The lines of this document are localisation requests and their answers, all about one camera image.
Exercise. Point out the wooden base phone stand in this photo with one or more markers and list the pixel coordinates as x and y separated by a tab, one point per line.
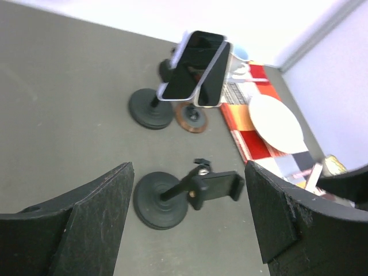
191	118

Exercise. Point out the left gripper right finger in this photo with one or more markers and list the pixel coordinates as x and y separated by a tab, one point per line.
300	233

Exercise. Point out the phone with lavender case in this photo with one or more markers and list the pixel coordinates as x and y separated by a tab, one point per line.
189	66

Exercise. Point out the light blue cup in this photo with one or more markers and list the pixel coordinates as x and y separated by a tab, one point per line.
239	67

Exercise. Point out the small patterned bowl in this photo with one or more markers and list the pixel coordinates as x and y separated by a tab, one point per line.
332	166

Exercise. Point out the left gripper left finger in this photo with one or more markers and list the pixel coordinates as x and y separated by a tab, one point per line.
76	233

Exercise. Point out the pink handled fork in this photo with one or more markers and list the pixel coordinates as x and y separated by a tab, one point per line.
302	174

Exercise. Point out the patchwork placemat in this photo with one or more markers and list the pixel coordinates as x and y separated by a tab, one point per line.
236	97

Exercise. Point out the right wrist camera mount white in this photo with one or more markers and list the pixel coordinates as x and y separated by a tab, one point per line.
313	177

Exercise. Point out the black clamp phone stand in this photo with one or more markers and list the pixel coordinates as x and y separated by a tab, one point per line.
148	111

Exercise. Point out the pink handled knife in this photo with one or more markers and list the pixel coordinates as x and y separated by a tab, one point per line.
255	80

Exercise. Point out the phone with white case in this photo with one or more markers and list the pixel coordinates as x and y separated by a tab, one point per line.
211	90

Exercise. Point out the white plate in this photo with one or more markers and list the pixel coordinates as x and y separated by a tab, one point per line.
276	124

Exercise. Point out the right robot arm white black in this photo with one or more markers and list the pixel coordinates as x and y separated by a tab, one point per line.
352	185

